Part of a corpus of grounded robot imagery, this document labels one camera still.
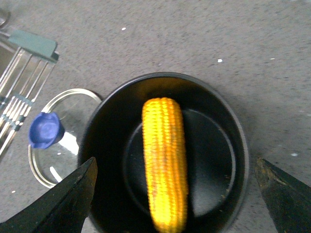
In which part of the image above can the metal dish rack green corner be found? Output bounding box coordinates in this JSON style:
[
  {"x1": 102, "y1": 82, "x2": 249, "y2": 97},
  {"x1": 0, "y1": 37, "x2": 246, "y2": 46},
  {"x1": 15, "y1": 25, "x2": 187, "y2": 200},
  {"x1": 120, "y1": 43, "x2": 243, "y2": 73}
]
[{"x1": 0, "y1": 30, "x2": 58, "y2": 156}]

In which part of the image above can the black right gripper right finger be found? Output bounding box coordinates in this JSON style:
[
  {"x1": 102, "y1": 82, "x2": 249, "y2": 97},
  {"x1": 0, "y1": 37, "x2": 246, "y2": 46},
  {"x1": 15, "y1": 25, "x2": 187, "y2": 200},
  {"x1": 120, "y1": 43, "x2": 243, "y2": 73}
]
[{"x1": 255, "y1": 157, "x2": 311, "y2": 233}]

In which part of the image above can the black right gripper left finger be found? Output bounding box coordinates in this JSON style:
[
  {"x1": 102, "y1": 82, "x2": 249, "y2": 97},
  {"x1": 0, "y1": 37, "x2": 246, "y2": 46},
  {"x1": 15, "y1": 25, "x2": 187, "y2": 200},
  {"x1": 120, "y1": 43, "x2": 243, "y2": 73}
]
[{"x1": 0, "y1": 157, "x2": 98, "y2": 233}]

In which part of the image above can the dark blue saucepan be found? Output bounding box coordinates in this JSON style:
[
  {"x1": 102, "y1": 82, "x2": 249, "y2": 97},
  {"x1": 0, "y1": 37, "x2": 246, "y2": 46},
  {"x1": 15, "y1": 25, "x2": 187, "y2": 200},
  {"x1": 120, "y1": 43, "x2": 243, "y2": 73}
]
[{"x1": 79, "y1": 72, "x2": 249, "y2": 233}]

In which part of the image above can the glass lid blue knob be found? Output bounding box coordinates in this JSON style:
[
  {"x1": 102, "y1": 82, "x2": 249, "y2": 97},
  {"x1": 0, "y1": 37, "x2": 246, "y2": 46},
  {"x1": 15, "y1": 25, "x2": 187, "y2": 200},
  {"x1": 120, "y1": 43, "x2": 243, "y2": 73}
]
[{"x1": 28, "y1": 88, "x2": 102, "y2": 188}]

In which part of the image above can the yellow corn cob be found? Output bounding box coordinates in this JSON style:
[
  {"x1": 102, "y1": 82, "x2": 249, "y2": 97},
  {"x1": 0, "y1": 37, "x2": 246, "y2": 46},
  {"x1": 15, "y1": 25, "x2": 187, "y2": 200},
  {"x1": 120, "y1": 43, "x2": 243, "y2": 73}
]
[{"x1": 142, "y1": 98, "x2": 189, "y2": 233}]

